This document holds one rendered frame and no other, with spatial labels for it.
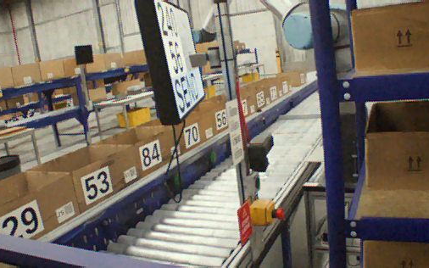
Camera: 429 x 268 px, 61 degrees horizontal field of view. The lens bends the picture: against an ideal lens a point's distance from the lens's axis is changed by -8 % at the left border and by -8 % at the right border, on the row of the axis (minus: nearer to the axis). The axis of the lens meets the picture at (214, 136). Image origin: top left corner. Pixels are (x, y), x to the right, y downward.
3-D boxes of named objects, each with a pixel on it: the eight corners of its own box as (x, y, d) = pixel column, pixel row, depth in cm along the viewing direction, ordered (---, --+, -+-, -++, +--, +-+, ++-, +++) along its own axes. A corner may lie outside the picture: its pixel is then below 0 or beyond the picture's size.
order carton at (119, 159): (81, 214, 141) (71, 172, 138) (33, 209, 155) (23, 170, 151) (141, 180, 176) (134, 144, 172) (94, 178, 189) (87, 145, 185)
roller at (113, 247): (225, 276, 121) (225, 260, 121) (103, 255, 144) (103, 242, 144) (232, 271, 125) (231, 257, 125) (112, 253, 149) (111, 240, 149)
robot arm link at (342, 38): (363, 41, 161) (356, 2, 158) (341, 45, 152) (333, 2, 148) (335, 46, 174) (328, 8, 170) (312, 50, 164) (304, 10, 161)
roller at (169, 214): (260, 231, 150) (259, 220, 149) (151, 221, 173) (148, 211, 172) (264, 226, 154) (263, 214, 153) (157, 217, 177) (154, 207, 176)
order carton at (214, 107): (214, 137, 243) (210, 110, 240) (174, 138, 256) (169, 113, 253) (238, 123, 277) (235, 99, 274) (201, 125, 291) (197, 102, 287)
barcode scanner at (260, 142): (277, 158, 141) (273, 131, 137) (268, 173, 131) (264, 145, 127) (260, 159, 143) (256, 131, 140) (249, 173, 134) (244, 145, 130)
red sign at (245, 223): (242, 246, 122) (237, 210, 120) (240, 246, 123) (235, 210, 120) (259, 225, 136) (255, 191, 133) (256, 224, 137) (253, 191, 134)
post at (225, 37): (254, 264, 133) (220, 1, 114) (242, 263, 135) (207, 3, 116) (265, 248, 143) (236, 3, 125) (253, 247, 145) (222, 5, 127)
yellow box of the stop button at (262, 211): (274, 227, 129) (272, 208, 127) (250, 226, 132) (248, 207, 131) (286, 209, 141) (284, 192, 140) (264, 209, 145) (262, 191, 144)
